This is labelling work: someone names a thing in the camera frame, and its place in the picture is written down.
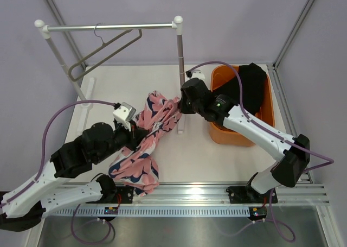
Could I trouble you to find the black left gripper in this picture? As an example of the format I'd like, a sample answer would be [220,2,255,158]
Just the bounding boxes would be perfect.
[94,120,149,164]

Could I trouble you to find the pink shark print shorts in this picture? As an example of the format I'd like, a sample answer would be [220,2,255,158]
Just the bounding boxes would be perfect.
[108,91,182,197]

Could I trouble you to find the grey metal hanger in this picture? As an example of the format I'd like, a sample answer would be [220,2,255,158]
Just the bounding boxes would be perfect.
[68,23,143,82]

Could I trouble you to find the black shorts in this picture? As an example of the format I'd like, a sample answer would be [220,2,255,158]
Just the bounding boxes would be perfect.
[211,63,267,115]

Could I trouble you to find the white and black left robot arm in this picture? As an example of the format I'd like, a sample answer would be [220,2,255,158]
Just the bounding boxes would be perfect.
[1,123,149,232]

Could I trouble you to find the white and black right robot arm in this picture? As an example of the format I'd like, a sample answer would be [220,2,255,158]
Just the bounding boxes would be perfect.
[179,78,310,203]

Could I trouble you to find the orange plastic basket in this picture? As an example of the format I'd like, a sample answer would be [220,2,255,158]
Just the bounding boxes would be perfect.
[209,66,275,147]

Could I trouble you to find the silver clothes rack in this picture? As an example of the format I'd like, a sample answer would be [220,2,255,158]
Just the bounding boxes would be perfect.
[34,16,187,135]

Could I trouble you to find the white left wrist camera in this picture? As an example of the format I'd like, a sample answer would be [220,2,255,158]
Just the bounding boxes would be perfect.
[113,102,136,131]

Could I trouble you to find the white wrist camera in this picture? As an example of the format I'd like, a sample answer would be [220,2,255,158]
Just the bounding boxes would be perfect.
[185,69,205,80]
[113,102,136,131]

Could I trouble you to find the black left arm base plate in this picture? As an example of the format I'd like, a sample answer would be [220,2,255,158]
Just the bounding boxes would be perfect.
[94,186,135,205]

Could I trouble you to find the aluminium front rail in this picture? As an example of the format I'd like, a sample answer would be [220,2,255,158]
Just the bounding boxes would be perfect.
[54,182,330,206]

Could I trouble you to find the white slotted cable duct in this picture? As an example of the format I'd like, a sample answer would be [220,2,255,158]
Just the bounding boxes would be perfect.
[53,206,250,217]

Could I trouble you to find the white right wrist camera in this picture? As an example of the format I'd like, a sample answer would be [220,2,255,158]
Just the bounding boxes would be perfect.
[185,69,205,80]

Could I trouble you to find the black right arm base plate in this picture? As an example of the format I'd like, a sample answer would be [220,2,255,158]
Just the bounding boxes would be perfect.
[226,186,278,204]

